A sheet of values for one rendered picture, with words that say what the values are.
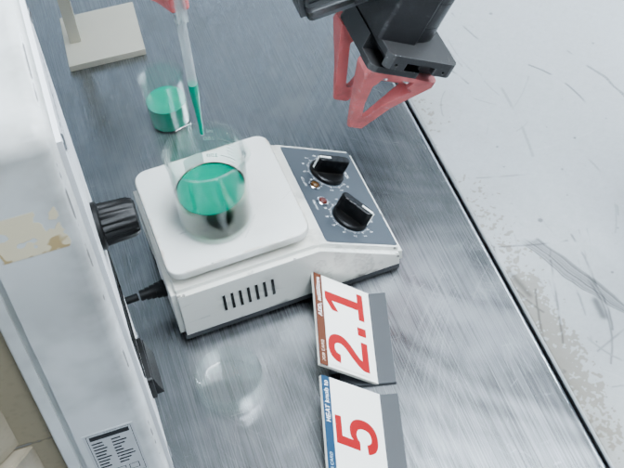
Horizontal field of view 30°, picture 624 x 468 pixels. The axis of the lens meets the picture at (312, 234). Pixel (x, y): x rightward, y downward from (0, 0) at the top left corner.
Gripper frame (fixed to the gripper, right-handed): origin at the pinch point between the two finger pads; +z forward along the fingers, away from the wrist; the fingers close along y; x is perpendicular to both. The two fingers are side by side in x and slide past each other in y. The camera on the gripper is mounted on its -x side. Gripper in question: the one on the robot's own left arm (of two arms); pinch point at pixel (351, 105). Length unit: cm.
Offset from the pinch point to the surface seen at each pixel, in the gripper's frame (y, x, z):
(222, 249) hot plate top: 8.6, -10.9, 9.4
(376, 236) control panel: 8.3, 2.9, 7.1
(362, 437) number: 24.9, -2.6, 12.4
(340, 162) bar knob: 1.0, 1.4, 5.5
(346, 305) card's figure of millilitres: 12.9, 0.0, 10.8
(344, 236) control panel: 8.5, -0.5, 7.1
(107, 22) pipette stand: -31.9, -8.8, 17.8
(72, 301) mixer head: 44, -41, -25
